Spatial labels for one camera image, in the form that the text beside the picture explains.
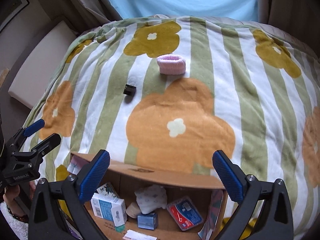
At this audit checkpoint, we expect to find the person's left hand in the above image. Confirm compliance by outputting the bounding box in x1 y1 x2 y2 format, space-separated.
2 182 35 205

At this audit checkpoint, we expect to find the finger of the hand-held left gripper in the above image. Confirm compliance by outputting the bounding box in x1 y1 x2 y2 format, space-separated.
9 119 45 152
30 133 62 162

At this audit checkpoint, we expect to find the beige curtain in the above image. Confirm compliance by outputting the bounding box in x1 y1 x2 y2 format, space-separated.
254 0 320 59
56 0 123 32

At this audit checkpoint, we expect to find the brown cardboard box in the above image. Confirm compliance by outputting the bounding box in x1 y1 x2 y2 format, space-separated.
66 152 229 240

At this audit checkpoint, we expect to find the dark picture frame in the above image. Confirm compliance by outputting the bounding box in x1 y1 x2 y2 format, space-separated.
0 0 30 32

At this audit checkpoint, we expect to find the blue white carton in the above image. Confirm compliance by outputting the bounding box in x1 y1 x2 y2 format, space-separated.
90 193 127 227

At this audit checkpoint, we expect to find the clear case red blue label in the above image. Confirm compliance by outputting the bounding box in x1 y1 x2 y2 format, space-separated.
166 196 203 231

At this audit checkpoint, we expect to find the small wooden cylinder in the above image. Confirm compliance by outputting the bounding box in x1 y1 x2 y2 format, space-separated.
126 202 143 218

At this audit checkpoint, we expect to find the small dark blue box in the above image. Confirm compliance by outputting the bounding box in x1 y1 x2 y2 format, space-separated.
137 212 159 230

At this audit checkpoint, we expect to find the person's left forearm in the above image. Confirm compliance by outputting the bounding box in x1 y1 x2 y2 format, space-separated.
0 201 32 240

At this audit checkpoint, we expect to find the white patterned sock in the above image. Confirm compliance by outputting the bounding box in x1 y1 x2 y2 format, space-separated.
134 184 168 214

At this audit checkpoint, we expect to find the white cushion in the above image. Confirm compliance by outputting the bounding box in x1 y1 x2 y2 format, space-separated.
8 21 79 103

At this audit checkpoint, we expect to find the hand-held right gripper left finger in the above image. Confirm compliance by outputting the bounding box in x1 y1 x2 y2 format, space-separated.
29 149 110 240

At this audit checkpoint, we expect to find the dark bead bracelet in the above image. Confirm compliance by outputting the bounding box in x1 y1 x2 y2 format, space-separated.
6 204 29 223

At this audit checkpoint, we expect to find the pink fluffy wristband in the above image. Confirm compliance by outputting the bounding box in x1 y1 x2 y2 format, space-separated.
156 54 187 75

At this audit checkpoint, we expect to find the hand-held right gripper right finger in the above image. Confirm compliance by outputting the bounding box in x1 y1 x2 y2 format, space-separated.
212 150 294 240

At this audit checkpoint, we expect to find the striped flower blanket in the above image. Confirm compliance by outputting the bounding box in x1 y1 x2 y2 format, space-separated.
24 15 320 240

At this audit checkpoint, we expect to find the small black box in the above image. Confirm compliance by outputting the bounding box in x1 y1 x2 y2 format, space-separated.
123 83 137 96

